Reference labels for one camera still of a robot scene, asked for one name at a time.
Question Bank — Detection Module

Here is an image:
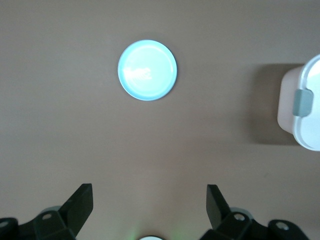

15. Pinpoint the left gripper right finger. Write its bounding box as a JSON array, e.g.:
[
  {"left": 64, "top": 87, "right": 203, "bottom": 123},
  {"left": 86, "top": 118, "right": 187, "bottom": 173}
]
[{"left": 199, "top": 184, "right": 270, "bottom": 240}]

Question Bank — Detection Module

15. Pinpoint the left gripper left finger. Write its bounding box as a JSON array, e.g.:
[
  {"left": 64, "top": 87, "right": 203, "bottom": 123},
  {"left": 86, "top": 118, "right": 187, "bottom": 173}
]
[{"left": 17, "top": 183, "right": 94, "bottom": 240}]

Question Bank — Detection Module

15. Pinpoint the brown table mat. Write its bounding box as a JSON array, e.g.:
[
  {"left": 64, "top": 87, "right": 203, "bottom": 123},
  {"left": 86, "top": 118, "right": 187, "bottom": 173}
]
[{"left": 0, "top": 0, "right": 320, "bottom": 240}]

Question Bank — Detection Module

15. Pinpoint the white lidded storage box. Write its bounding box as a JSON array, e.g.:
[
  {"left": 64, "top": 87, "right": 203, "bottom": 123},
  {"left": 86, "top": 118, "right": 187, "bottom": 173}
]
[{"left": 276, "top": 53, "right": 320, "bottom": 152}]

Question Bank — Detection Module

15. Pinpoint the grey box latch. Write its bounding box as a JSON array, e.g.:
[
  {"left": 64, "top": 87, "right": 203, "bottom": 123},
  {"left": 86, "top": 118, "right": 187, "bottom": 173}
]
[{"left": 292, "top": 88, "right": 315, "bottom": 118}]

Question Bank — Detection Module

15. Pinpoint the light blue round plate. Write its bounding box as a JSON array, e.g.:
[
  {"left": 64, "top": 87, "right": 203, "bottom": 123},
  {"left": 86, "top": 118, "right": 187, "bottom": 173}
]
[{"left": 117, "top": 38, "right": 179, "bottom": 102}]

